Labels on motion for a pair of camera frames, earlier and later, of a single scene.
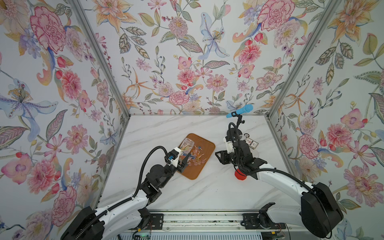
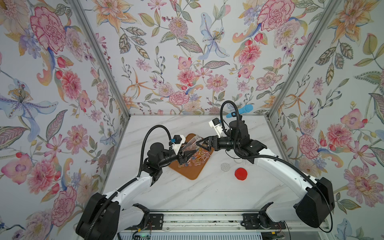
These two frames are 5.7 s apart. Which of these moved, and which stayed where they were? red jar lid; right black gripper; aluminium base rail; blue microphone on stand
Moved: right black gripper
Stayed: aluminium base rail; blue microphone on stand; red jar lid
